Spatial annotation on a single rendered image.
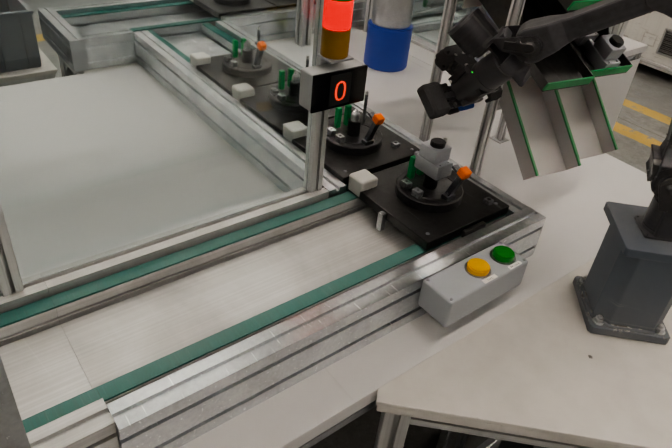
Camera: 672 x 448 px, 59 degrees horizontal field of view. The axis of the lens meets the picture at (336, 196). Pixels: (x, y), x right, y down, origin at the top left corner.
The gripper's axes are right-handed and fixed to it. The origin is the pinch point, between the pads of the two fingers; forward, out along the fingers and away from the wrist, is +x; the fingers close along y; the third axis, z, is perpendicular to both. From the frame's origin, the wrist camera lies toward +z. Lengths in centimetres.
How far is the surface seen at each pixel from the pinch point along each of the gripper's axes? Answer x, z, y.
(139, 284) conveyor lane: 24, -9, 59
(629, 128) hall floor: 142, -16, -297
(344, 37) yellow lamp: -3.8, 15.1, 19.0
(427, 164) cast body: 8.7, -8.8, 2.3
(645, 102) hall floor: 153, -4, -350
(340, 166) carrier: 26.4, -0.6, 9.4
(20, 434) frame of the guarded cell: -7, -22, 82
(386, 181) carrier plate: 19.9, -7.9, 4.6
